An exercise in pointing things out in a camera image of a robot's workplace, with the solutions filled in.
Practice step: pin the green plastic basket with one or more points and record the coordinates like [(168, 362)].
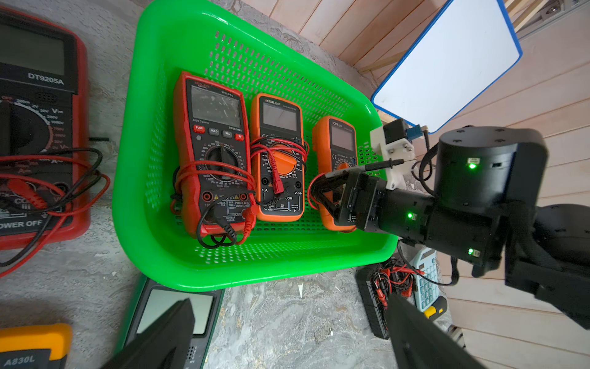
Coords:
[(208, 41)]

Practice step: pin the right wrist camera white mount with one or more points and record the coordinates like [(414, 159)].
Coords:
[(394, 140)]

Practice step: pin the grey desk calculator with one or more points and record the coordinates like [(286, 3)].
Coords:
[(428, 297)]

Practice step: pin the small whiteboard blue frame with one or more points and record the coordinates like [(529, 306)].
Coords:
[(467, 47)]

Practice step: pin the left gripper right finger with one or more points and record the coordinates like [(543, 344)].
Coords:
[(418, 343)]

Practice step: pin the yellow multimeter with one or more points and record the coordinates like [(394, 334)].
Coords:
[(36, 346)]

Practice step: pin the green DT9205A multimeter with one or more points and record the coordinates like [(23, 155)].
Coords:
[(151, 300)]

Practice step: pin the red Delixi multimeter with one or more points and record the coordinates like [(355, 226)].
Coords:
[(214, 186)]

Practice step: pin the black multimeter face down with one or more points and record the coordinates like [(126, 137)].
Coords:
[(376, 282)]

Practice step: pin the dark red DT9205A multimeter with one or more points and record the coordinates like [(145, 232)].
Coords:
[(48, 168)]

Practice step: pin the orange Victor multimeter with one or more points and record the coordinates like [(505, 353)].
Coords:
[(278, 154)]

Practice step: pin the orange multimeter front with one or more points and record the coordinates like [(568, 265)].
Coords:
[(334, 142)]

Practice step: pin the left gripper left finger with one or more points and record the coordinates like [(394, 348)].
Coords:
[(164, 344)]

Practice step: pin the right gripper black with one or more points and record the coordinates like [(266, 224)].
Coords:
[(409, 215)]

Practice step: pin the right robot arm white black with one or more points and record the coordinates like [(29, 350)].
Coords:
[(482, 210)]

